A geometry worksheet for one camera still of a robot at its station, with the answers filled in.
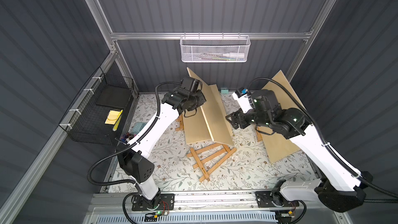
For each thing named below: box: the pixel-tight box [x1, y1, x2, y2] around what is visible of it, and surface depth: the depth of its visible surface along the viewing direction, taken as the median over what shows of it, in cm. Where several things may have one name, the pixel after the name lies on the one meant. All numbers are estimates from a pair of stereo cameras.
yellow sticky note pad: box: [104, 109, 121, 125], surface depth 76 cm
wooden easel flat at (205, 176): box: [186, 143, 237, 183], surface depth 88 cm
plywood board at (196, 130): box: [183, 105, 215, 145], surface depth 96 cm
